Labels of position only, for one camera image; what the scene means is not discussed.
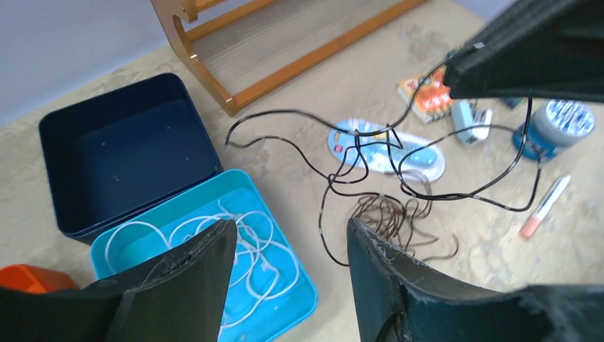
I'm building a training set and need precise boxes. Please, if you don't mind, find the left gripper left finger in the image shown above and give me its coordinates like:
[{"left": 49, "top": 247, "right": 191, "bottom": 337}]
[{"left": 1, "top": 220, "right": 237, "bottom": 341}]

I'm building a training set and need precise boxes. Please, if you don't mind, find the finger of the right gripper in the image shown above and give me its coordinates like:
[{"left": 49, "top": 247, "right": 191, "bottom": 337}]
[{"left": 444, "top": 0, "right": 603, "bottom": 103}]

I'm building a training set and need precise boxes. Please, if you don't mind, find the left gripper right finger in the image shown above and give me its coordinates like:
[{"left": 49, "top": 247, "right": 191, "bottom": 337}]
[{"left": 347, "top": 219, "right": 603, "bottom": 341}]

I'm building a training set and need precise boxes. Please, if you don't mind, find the brown cable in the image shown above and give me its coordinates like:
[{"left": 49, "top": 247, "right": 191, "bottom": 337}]
[{"left": 351, "top": 170, "right": 459, "bottom": 263}]

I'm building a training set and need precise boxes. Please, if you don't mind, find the black thin cable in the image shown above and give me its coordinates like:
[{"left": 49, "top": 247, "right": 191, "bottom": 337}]
[{"left": 224, "top": 47, "right": 543, "bottom": 268}]

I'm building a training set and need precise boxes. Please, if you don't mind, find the round blue tape roll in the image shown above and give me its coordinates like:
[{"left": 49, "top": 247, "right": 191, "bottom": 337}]
[{"left": 523, "top": 99, "right": 595, "bottom": 161}]

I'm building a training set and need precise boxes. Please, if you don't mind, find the light blue plastic tray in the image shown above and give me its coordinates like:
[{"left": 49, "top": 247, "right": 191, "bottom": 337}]
[{"left": 90, "top": 170, "right": 318, "bottom": 341}]

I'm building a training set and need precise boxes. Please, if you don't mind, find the small light blue stapler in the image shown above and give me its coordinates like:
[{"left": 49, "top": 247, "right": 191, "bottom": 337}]
[{"left": 451, "top": 100, "right": 493, "bottom": 146}]

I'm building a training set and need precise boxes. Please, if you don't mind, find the orange card pack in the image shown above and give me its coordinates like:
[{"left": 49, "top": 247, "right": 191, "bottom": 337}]
[{"left": 397, "top": 67, "right": 454, "bottom": 124}]

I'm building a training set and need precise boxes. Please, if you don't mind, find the white orange marker pen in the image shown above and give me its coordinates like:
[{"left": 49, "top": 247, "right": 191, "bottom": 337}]
[{"left": 519, "top": 175, "right": 571, "bottom": 239}]

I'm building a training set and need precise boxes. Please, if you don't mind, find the dark blue plastic tray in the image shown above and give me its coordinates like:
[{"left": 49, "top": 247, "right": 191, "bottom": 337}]
[{"left": 38, "top": 73, "right": 223, "bottom": 244}]

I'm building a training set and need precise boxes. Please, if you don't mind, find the orange plastic tray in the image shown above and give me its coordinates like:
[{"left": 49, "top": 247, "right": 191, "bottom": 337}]
[{"left": 1, "top": 264, "right": 79, "bottom": 294}]

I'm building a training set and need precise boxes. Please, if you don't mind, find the blue blister pack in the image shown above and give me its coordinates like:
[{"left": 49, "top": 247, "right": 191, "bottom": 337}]
[{"left": 327, "top": 129, "right": 446, "bottom": 182}]

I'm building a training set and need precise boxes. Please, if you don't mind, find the wooden shelf rack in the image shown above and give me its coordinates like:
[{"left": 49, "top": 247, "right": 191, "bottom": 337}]
[{"left": 152, "top": 1, "right": 419, "bottom": 115}]

